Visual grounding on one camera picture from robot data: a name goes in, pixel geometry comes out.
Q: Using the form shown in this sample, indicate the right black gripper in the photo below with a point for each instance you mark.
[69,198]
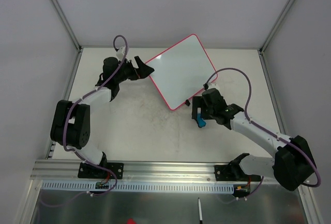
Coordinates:
[197,110]

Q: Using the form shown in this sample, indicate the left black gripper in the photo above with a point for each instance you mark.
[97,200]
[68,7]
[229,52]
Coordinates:
[136,70]

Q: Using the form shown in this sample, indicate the blue whiteboard eraser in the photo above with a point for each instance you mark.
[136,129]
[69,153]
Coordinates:
[200,121]

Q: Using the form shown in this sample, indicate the pink framed whiteboard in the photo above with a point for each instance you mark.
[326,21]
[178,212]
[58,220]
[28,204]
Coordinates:
[181,70]

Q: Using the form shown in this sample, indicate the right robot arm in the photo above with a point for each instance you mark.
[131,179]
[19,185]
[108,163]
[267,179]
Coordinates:
[290,160]

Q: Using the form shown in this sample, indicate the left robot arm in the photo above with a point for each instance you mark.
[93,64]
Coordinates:
[71,126]

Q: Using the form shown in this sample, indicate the white marker pen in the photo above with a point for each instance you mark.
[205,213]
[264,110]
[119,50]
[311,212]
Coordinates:
[200,211]

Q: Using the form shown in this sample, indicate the red object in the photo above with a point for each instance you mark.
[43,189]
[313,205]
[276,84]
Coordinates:
[131,221]

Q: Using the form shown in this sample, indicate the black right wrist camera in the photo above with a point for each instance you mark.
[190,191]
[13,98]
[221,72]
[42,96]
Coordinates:
[213,98]

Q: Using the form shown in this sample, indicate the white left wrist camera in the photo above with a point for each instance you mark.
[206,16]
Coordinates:
[121,53]

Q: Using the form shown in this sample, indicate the left aluminium frame post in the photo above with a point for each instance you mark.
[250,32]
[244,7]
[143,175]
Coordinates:
[61,15]

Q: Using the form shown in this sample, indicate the aluminium frame post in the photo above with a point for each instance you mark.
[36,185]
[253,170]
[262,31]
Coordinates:
[280,19]
[61,15]

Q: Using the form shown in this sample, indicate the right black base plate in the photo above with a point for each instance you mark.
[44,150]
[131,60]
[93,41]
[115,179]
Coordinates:
[229,173]

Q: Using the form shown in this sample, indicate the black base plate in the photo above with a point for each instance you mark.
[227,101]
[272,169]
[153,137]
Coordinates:
[229,173]
[87,171]

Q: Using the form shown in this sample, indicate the right aluminium frame post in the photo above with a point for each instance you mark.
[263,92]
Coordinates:
[280,19]

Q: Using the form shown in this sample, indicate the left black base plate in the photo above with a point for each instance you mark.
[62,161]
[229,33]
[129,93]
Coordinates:
[87,171]

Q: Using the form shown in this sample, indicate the white slotted cable duct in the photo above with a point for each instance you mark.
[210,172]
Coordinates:
[140,187]

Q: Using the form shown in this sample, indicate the aluminium mounting rail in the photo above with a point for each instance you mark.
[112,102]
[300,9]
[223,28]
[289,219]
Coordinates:
[134,171]

